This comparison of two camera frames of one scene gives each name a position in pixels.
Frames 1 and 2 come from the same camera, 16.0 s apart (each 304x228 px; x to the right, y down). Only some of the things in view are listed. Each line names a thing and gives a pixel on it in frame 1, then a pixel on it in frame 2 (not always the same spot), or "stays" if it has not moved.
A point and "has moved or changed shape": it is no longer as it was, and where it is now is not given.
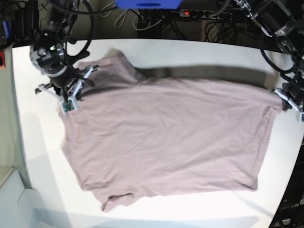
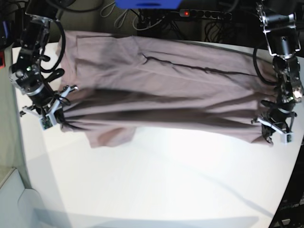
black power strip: [201, 13] stays
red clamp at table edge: [2, 60] stays
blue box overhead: [147, 4] stays
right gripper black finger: [285, 105] to [267, 132]
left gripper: [67, 84] to [46, 100]
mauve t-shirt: [168, 130] has moved or changed shape
